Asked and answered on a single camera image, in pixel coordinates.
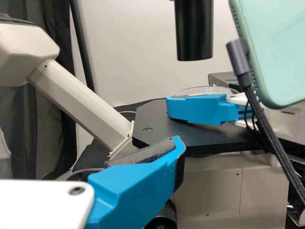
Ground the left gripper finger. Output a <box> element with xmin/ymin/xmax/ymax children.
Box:
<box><xmin>87</xmin><ymin>135</ymin><xmax>186</xmax><ymax>229</ymax></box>

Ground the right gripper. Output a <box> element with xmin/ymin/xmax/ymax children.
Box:
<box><xmin>165</xmin><ymin>93</ymin><xmax>253</xmax><ymax>126</ymax></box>

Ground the petri dish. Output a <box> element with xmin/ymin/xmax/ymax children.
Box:
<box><xmin>177</xmin><ymin>85</ymin><xmax>239</xmax><ymax>98</ymax></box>

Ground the black platform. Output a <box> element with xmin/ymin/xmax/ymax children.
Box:
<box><xmin>207</xmin><ymin>71</ymin><xmax>241</xmax><ymax>88</ymax></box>

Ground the cream microscope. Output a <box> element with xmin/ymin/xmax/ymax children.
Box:
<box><xmin>0</xmin><ymin>0</ymin><xmax>296</xmax><ymax>229</ymax></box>

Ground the white cable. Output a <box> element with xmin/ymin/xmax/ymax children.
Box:
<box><xmin>71</xmin><ymin>167</ymin><xmax>107</xmax><ymax>178</ymax></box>

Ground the right wrist camera phone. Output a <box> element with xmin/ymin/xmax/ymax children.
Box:
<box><xmin>228</xmin><ymin>0</ymin><xmax>305</xmax><ymax>110</ymax></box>

